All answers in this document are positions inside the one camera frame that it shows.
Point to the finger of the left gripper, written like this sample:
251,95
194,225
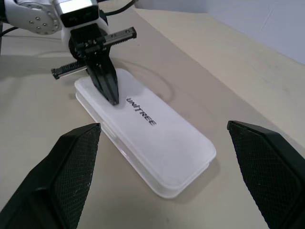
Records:
98,76
111,78

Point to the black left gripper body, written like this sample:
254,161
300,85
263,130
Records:
83,40

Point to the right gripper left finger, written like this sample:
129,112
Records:
54,181

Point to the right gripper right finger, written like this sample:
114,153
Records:
274,176

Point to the white plastic pencil case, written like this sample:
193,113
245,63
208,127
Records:
155,148

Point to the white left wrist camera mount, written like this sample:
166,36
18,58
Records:
64,35

